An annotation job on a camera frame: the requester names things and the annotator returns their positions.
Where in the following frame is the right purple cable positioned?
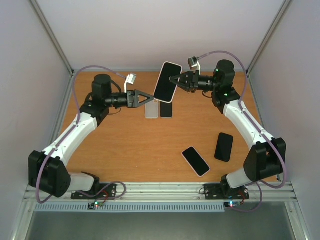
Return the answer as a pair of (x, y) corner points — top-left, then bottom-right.
(197, 51), (288, 213)

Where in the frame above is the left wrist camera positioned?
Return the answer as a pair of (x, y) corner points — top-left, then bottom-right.
(123, 73), (137, 93)

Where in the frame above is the phone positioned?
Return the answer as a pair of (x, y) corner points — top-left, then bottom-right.
(182, 146), (211, 177)
(214, 132), (234, 163)
(153, 61), (183, 104)

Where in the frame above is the circuit board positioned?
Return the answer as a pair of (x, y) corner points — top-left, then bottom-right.
(87, 201), (104, 210)
(224, 200), (244, 208)

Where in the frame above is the phone in black case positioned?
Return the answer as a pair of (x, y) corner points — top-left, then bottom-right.
(214, 132), (234, 163)

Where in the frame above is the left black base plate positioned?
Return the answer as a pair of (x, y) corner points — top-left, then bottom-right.
(71, 183), (117, 200)

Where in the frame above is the grey slotted cable duct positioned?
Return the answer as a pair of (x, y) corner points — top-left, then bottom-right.
(34, 202), (225, 213)

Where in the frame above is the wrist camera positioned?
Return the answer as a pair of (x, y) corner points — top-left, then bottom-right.
(123, 73), (137, 93)
(187, 56), (201, 73)

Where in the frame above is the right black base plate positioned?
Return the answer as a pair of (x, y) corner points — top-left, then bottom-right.
(203, 183), (250, 200)

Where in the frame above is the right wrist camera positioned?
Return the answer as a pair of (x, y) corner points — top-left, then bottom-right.
(187, 56), (201, 73)

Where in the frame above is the aluminium front rail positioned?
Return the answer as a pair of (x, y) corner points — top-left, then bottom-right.
(23, 181), (298, 202)

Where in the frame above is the black smartphone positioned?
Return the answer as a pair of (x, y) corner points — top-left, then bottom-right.
(160, 102), (173, 118)

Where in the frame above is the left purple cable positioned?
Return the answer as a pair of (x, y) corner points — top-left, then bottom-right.
(36, 64), (127, 204)

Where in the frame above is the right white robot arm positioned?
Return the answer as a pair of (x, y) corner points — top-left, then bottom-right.
(169, 57), (287, 199)

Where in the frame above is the left circuit board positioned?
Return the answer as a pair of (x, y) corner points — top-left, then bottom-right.
(87, 201), (104, 210)

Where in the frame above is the purple cable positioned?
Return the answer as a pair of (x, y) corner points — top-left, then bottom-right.
(197, 51), (288, 213)
(36, 64), (127, 204)

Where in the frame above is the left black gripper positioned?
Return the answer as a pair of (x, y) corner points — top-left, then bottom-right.
(106, 90), (155, 109)

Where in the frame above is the white phone case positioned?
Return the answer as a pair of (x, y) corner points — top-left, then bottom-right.
(144, 100), (159, 119)

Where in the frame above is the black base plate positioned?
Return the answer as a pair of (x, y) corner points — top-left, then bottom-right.
(203, 183), (250, 200)
(71, 183), (117, 200)

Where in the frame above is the right circuit board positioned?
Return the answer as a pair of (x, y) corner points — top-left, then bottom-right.
(224, 200), (244, 208)

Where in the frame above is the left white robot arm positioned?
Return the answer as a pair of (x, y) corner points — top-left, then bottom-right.
(28, 74), (154, 204)

